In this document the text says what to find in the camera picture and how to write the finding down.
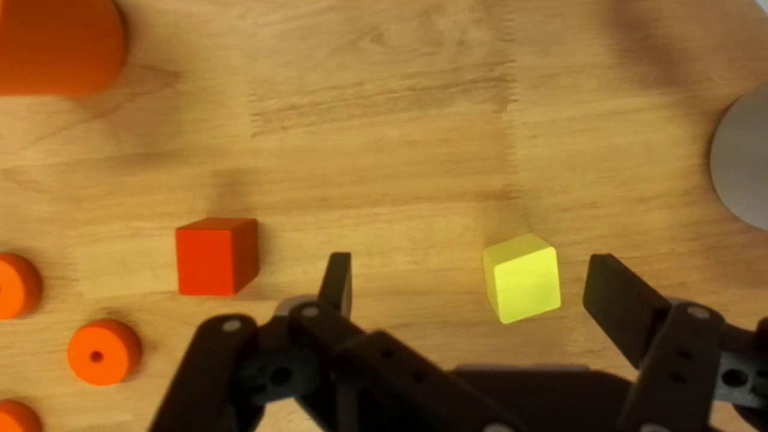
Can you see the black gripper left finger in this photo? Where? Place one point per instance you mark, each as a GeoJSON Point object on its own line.
{"type": "Point", "coordinates": [385, 374]}

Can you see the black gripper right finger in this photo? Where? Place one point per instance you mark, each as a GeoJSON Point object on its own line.
{"type": "Point", "coordinates": [680, 350]}

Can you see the yellow block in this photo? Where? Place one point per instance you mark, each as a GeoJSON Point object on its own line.
{"type": "Point", "coordinates": [524, 279]}

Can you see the orange cube block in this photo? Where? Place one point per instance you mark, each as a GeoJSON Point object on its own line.
{"type": "Point", "coordinates": [212, 259]}

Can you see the grey measuring cup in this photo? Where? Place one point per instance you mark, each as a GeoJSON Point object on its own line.
{"type": "Point", "coordinates": [746, 159]}

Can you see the orange plastic cup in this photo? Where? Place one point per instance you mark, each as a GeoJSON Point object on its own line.
{"type": "Point", "coordinates": [56, 43]}

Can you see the orange disc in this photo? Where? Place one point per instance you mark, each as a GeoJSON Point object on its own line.
{"type": "Point", "coordinates": [103, 350]}
{"type": "Point", "coordinates": [16, 418]}
{"type": "Point", "coordinates": [16, 285]}

